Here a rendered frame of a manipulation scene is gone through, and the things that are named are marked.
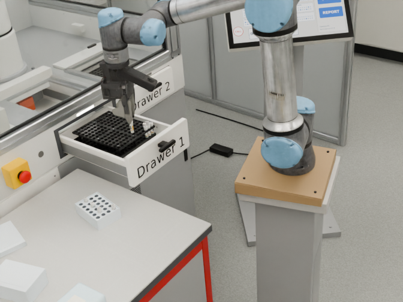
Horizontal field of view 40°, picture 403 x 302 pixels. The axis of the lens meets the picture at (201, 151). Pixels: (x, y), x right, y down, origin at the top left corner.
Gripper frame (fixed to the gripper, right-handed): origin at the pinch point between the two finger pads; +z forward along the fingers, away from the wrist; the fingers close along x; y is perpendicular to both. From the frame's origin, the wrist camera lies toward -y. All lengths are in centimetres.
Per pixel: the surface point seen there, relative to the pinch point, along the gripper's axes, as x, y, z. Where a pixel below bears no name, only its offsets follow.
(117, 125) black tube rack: -9.6, 9.1, 8.2
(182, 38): -213, 30, 55
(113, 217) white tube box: 24.8, 1.7, 20.3
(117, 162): 10.0, 3.4, 10.2
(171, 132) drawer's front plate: -3.1, -11.5, 6.2
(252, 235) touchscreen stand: -56, -33, 95
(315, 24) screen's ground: -77, -57, -3
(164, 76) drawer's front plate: -48.4, 1.4, 8.0
